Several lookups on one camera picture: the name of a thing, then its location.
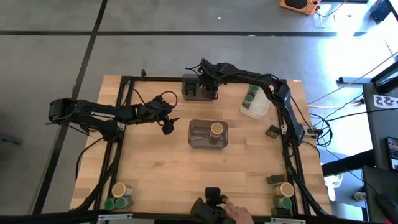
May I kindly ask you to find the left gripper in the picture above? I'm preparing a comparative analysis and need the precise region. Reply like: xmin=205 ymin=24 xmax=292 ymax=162
xmin=138 ymin=95 xmax=181 ymax=136

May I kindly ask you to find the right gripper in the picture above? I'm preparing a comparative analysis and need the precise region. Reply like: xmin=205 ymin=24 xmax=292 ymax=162
xmin=198 ymin=58 xmax=223 ymax=101

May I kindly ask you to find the smoky grey plastic bin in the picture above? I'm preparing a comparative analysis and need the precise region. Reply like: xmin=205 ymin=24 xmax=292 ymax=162
xmin=180 ymin=73 xmax=218 ymax=101
xmin=187 ymin=119 xmax=229 ymax=149

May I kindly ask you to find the tan-lidded glass spice jar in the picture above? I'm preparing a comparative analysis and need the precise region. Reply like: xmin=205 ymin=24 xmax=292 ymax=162
xmin=209 ymin=121 xmax=225 ymax=146
xmin=275 ymin=182 xmax=295 ymax=198
xmin=111 ymin=182 xmax=133 ymax=198

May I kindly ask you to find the white plastic bin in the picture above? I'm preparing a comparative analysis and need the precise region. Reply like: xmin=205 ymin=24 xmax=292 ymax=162
xmin=239 ymin=83 xmax=272 ymax=120

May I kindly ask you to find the black boxy object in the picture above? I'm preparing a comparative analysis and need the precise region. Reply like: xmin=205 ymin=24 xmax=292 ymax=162
xmin=204 ymin=186 xmax=222 ymax=207

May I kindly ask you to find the person's hand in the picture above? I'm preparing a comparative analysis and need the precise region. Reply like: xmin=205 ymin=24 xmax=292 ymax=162
xmin=223 ymin=198 xmax=255 ymax=224

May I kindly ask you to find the orange box with black disc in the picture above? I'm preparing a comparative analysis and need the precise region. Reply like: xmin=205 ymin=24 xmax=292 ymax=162
xmin=279 ymin=0 xmax=323 ymax=16

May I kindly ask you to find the white plastic object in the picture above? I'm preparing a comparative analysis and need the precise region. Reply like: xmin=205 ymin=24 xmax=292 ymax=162
xmin=323 ymin=173 xmax=345 ymax=202

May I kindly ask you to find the black table beam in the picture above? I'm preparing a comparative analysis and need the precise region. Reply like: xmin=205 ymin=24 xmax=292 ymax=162
xmin=321 ymin=149 xmax=376 ymax=177

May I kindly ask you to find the grey floor object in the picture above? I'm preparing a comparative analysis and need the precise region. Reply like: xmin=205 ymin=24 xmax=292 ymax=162
xmin=0 ymin=132 xmax=23 ymax=146

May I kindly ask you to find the white sheet with black figures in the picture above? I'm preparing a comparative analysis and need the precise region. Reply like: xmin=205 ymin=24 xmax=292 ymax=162
xmin=373 ymin=94 xmax=398 ymax=110

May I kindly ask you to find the dark grey desk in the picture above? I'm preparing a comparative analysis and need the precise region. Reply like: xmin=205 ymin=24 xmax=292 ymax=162
xmin=362 ymin=164 xmax=398 ymax=224
xmin=362 ymin=82 xmax=398 ymax=170

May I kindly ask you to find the dark blue box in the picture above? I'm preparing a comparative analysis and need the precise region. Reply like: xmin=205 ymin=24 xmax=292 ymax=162
xmin=369 ymin=0 xmax=393 ymax=22

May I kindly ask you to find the black tablet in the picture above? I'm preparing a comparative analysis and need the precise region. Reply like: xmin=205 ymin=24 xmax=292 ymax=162
xmin=384 ymin=136 xmax=398 ymax=174

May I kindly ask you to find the black aluminium table frame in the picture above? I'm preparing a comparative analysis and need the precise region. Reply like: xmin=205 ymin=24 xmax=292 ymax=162
xmin=73 ymin=68 xmax=333 ymax=218

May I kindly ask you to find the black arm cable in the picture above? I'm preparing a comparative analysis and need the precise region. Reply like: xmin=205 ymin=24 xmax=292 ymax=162
xmin=75 ymin=136 xmax=105 ymax=183

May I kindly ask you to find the silver bracket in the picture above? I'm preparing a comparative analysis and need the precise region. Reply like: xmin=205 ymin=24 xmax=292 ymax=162
xmin=97 ymin=213 xmax=134 ymax=222
xmin=269 ymin=217 xmax=307 ymax=224

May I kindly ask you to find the yellow floor cable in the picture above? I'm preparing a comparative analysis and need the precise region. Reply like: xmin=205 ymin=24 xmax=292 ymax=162
xmin=307 ymin=104 xmax=343 ymax=110

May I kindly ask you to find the black cable bundle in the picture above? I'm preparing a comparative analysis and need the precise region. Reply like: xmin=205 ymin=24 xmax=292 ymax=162
xmin=309 ymin=112 xmax=334 ymax=147

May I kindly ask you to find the white floor cable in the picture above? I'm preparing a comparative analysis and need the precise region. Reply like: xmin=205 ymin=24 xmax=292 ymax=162
xmin=315 ymin=0 xmax=351 ymax=29

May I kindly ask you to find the long pale cable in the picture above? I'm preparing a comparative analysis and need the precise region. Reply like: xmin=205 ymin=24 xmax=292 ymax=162
xmin=310 ymin=51 xmax=398 ymax=103

